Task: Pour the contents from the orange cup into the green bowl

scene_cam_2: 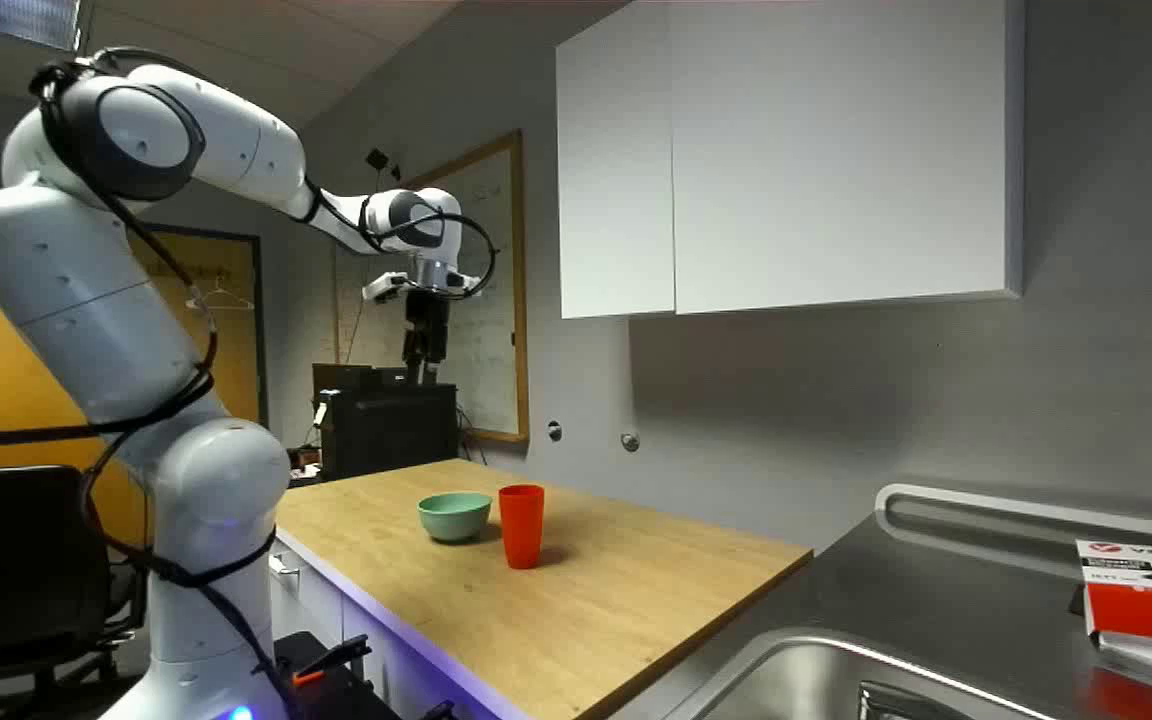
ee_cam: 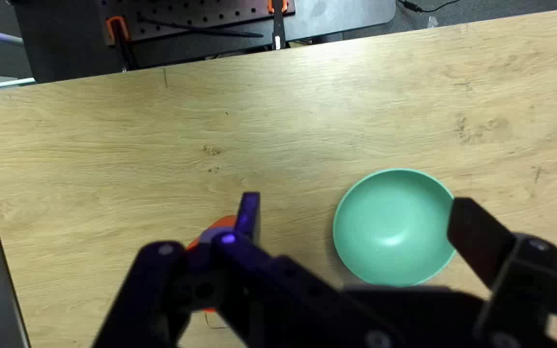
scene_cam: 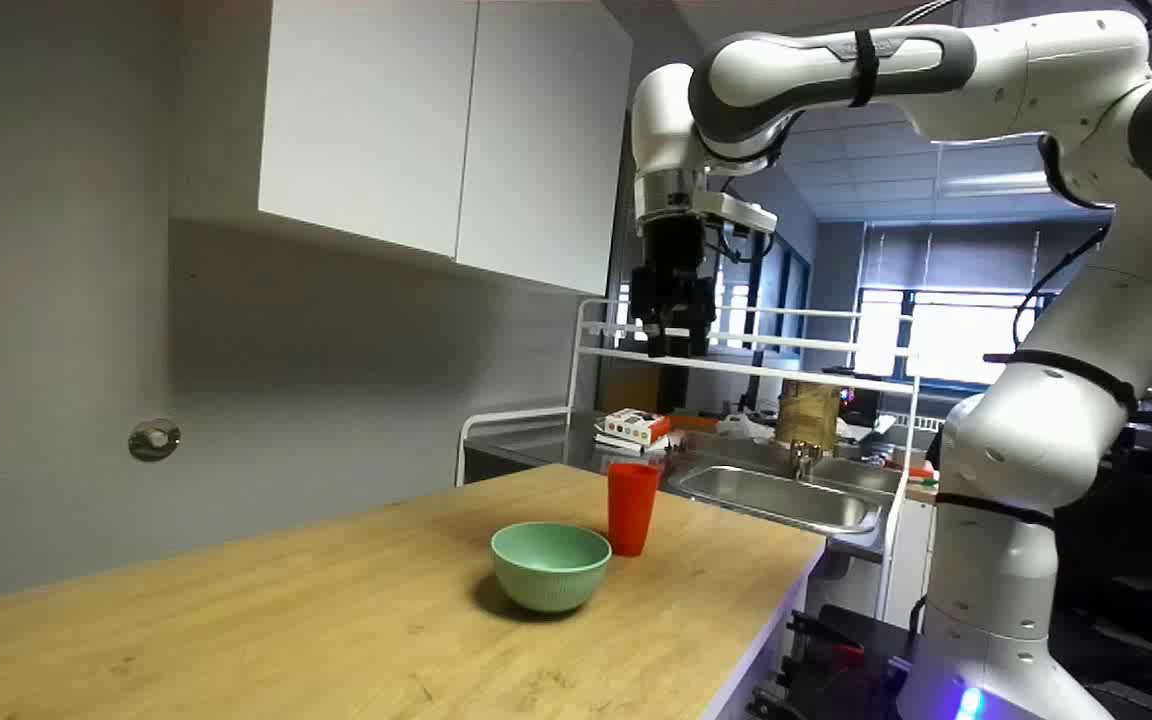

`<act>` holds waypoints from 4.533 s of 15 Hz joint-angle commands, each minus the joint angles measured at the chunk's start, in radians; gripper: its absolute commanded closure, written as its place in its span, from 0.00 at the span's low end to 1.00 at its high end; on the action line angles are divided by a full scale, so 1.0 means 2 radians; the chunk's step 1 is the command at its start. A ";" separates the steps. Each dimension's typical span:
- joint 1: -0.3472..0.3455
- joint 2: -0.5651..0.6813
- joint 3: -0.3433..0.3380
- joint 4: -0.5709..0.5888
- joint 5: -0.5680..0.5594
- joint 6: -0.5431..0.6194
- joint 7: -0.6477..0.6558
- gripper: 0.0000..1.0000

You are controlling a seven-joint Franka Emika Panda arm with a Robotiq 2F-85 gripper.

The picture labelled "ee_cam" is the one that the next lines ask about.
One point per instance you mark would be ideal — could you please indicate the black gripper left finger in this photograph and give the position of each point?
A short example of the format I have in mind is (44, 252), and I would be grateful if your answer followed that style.
(272, 291)

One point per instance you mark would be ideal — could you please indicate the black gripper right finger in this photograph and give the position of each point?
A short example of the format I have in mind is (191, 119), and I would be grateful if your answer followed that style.
(537, 283)

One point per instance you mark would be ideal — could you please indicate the orange cup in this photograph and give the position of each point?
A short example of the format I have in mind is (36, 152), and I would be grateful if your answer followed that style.
(224, 225)

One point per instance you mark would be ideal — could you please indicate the green bowl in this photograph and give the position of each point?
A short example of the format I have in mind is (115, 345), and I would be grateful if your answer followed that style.
(388, 220)

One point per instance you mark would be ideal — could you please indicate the orange hook clamp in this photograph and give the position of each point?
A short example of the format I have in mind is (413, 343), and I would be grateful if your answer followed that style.
(272, 7)
(117, 28)

